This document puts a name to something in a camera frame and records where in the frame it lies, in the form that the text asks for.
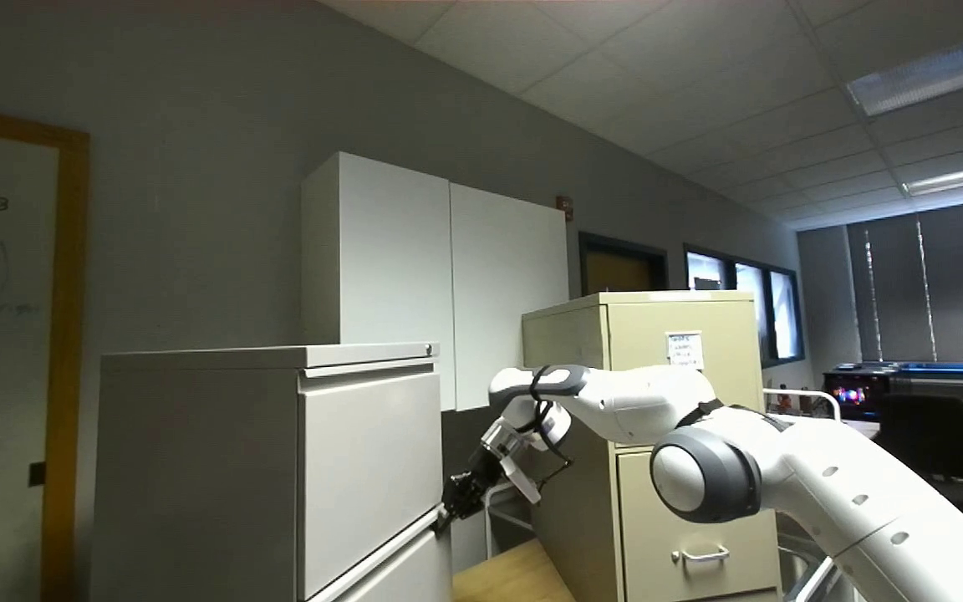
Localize blue flat panel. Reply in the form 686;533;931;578
888;359;963;389

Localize white wall cabinet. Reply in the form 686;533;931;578
298;146;574;414

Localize beige cabinet drawer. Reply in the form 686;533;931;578
609;293;765;414
611;445;785;602

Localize dark framed window pane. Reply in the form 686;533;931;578
730;257;777;364
765;265;810;364
684;244;730;293

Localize beige cabinet lower drawer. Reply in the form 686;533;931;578
611;445;785;602

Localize narrow ceiling light panel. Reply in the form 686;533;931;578
898;152;963;199

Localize black office chair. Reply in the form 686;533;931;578
872;392;963;515

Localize wood framed whiteboard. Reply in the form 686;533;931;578
0;102;94;602

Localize beige filing cabinet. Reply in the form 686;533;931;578
519;288;785;602

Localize gray window blinds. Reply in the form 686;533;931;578
796;197;963;370

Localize metal lower drawer handle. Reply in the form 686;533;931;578
670;539;732;574

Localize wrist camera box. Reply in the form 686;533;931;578
499;445;548;509

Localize dark framed doorway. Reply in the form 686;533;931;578
574;226;671;298

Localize gray filing cabinet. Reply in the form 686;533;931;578
87;339;457;602

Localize device with pink light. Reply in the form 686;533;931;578
822;364;898;421

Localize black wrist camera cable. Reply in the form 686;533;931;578
524;364;578;487

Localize white metal rail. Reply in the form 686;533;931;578
763;384;846;423

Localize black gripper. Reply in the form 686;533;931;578
438;441;512;526

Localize large ceiling light panel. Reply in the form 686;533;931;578
844;20;963;121

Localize white handwritten label card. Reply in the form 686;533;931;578
667;326;708;370

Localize beige cabinet upper drawer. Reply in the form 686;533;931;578
609;293;765;414

